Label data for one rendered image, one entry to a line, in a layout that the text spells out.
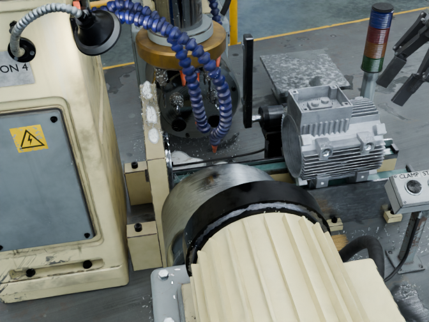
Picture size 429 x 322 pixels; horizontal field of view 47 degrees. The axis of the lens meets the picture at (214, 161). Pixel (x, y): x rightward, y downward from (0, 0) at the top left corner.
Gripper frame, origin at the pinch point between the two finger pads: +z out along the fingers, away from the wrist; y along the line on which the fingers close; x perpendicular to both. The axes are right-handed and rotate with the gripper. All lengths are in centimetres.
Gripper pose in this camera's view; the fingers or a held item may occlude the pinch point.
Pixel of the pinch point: (396, 83)
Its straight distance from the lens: 114.7
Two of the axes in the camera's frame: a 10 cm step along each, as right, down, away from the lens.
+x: 8.7, 2.8, 4.1
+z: -4.7, 7.4, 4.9
